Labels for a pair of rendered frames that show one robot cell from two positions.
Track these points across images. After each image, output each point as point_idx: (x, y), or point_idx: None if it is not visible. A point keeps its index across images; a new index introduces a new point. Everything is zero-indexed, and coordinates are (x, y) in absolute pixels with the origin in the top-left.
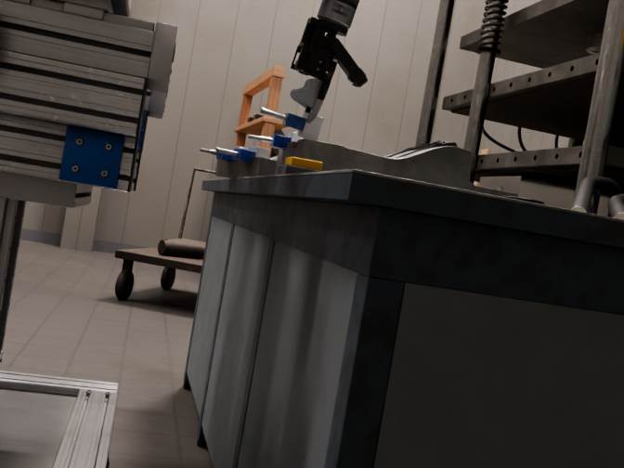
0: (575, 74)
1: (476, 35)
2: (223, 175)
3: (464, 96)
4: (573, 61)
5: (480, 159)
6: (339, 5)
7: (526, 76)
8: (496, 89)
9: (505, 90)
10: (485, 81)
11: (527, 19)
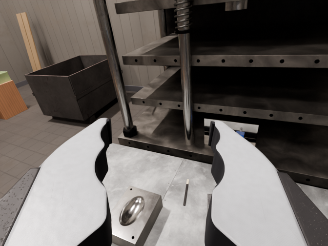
0: (321, 67)
1: (140, 6)
2: None
3: (153, 59)
4: (318, 56)
5: (196, 106)
6: None
7: (246, 57)
8: (201, 61)
9: (215, 64)
10: (190, 56)
11: (221, 2)
